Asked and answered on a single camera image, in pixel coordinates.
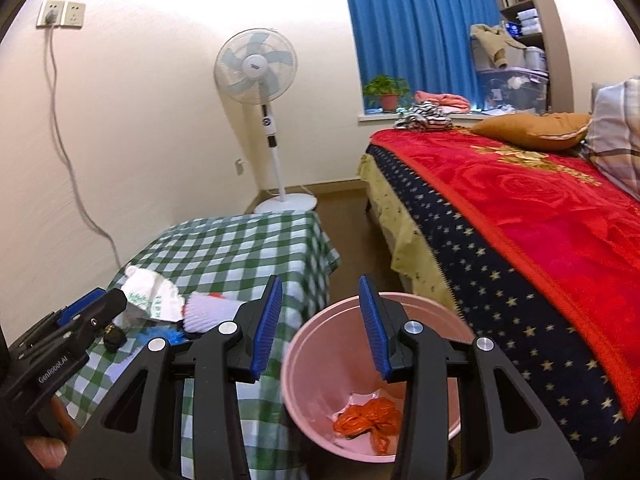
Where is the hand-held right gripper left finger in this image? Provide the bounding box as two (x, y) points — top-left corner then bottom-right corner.
(55, 275), (284, 480)

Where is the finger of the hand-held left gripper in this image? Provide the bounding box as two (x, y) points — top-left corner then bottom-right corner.
(56, 287), (108, 328)
(75, 289), (129, 335)

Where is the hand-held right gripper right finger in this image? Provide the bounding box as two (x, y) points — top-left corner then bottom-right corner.
(358, 275), (586, 480)

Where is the white paper bag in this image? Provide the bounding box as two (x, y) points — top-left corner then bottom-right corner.
(122, 266), (186, 323)

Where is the pink plastic bin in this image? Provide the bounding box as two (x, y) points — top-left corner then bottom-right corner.
(280, 294), (463, 463)

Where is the person's left hand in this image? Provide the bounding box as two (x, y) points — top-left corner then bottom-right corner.
(22, 400), (77, 476)

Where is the blue plastic wrapper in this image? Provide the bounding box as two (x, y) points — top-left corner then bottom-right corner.
(142, 330), (190, 347)

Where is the white paper scrap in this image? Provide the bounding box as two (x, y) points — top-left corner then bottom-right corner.
(327, 392), (372, 423)

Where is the green checked tablecloth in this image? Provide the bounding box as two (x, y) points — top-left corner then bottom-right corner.
(55, 212), (341, 480)

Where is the orange plastic bag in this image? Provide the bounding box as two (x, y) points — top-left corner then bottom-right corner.
(333, 396), (403, 456)

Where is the yellow bed sheet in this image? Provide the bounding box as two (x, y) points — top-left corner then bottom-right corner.
(359, 152), (458, 311)

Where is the navy star bedsheet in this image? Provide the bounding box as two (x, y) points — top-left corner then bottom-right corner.
(365, 142), (629, 447)

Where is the red floral blanket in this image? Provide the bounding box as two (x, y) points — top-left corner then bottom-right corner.
(372, 127), (640, 421)

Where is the black white striped cloth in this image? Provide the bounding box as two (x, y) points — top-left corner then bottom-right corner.
(394, 101), (454, 132)

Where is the potted green plant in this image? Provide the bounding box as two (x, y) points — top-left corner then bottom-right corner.
(363, 76), (411, 113)

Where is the pink folded cloth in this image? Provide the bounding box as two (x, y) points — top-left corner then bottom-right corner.
(414, 90), (472, 113)

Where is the orange pillow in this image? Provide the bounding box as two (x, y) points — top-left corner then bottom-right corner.
(471, 112), (592, 151)

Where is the white standing fan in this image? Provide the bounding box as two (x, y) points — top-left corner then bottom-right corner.
(214, 30), (319, 214)

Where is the clear storage box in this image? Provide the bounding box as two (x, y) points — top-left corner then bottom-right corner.
(475, 67), (549, 114)

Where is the blue curtain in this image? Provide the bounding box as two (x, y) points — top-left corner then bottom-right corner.
(341, 0), (504, 112)

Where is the beige jacket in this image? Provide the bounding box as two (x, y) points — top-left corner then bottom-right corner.
(470, 23), (527, 71)

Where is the plaid pillow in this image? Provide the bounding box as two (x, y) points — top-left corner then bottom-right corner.
(582, 77), (640, 189)

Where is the blue white packet stack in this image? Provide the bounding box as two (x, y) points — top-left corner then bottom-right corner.
(516, 9), (542, 37)

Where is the wooden bookshelf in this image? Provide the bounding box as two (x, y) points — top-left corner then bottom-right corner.
(491, 0), (574, 114)

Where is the grey power cable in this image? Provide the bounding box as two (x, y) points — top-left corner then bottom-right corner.
(44, 22), (123, 267)

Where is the white wall socket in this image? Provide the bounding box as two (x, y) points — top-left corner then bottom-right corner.
(37, 1), (64, 27)
(62, 2), (86, 29)

